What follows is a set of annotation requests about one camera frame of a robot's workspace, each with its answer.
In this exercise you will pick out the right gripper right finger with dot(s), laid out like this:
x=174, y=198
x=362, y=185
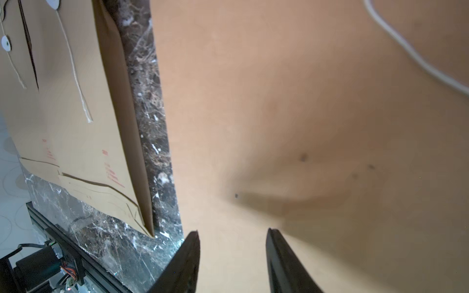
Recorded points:
x=286, y=272

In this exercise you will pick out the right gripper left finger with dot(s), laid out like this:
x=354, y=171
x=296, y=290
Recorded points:
x=181, y=274

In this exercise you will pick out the brown file envelope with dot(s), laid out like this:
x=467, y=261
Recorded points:
x=306, y=116
x=20, y=97
x=87, y=102

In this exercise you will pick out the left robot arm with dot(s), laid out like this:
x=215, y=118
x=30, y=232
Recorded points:
x=31, y=274

